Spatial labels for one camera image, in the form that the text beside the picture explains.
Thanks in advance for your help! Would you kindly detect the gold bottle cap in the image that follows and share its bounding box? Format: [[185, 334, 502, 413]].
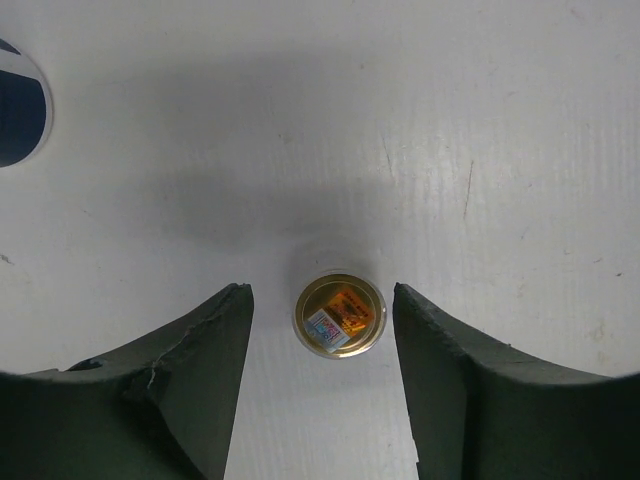
[[292, 269, 387, 360]]

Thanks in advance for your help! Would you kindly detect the white cap pill bottle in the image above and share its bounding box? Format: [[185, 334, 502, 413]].
[[1, 39, 54, 168]]

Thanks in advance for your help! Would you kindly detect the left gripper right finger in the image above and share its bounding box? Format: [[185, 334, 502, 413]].
[[393, 284, 639, 479]]

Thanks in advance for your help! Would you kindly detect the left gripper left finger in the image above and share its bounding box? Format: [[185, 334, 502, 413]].
[[1, 284, 254, 479]]

